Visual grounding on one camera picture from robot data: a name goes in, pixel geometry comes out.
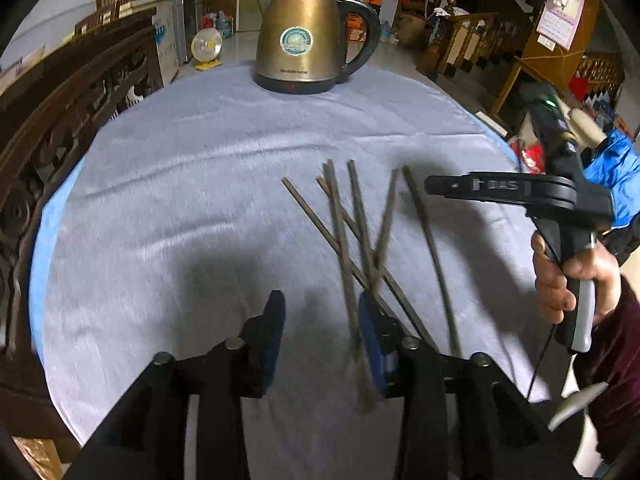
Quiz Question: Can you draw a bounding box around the golden electric kettle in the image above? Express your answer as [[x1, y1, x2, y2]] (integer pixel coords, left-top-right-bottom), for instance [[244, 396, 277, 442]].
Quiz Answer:
[[255, 0, 382, 95]]

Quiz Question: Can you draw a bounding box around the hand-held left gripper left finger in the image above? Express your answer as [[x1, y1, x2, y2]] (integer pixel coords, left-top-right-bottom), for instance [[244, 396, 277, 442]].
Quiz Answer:
[[65, 290, 287, 480]]

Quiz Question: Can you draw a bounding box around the single brown wooden chopstick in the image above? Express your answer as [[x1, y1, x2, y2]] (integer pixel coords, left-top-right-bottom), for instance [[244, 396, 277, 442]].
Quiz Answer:
[[322, 160, 382, 415]]

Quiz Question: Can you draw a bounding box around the person's right hand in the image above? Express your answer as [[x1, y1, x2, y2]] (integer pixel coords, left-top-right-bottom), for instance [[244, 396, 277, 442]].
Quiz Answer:
[[531, 232, 622, 326]]

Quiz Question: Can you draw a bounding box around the person's right forearm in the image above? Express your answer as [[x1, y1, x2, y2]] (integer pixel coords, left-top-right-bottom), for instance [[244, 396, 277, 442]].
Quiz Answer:
[[572, 275, 640, 480]]

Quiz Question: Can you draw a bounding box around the wooden cabinet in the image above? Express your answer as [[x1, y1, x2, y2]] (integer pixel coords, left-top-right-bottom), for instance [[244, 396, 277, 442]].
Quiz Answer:
[[491, 0, 602, 118]]

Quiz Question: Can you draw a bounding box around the wall calendar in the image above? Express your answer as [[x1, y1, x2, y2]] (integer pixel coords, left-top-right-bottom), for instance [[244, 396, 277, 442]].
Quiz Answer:
[[536, 0, 586, 51]]

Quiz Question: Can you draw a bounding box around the pile of dark chopsticks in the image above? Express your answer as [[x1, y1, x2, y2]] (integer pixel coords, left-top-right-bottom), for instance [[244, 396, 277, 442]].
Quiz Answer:
[[281, 160, 463, 358]]

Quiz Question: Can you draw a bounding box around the grey-blue tablecloth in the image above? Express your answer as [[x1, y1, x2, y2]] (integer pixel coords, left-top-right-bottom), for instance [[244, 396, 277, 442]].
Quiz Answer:
[[29, 55, 556, 480]]

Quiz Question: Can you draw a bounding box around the carved wooden chair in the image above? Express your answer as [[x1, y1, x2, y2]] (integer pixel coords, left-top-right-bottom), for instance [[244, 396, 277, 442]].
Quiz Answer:
[[0, 10, 167, 461]]

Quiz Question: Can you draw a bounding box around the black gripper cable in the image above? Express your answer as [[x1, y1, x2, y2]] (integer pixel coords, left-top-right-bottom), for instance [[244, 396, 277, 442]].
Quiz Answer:
[[525, 324, 557, 402]]

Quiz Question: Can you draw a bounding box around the cardboard box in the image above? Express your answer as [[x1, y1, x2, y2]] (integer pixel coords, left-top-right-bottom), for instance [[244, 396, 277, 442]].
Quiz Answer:
[[12, 437, 64, 480]]

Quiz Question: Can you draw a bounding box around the orange box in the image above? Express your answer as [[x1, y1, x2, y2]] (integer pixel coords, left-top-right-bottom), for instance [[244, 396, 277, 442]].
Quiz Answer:
[[347, 12, 384, 44]]

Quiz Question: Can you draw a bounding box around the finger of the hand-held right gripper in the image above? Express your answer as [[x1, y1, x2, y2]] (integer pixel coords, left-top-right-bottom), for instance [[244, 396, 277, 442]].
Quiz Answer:
[[424, 173, 536, 209]]

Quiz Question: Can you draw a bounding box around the white box with blue print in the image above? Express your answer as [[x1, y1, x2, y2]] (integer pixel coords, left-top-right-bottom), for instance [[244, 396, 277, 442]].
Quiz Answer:
[[122, 0, 180, 86]]

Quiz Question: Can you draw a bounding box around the red plastic stool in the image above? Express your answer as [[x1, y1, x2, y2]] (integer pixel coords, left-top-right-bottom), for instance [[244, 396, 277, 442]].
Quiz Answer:
[[514, 144, 547, 175]]

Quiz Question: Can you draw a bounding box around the grey curved object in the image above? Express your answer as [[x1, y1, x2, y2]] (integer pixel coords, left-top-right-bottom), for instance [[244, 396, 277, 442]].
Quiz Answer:
[[547, 382, 609, 432]]

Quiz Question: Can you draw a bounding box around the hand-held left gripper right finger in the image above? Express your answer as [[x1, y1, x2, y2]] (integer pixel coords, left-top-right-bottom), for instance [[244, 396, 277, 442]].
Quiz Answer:
[[357, 292, 586, 480]]

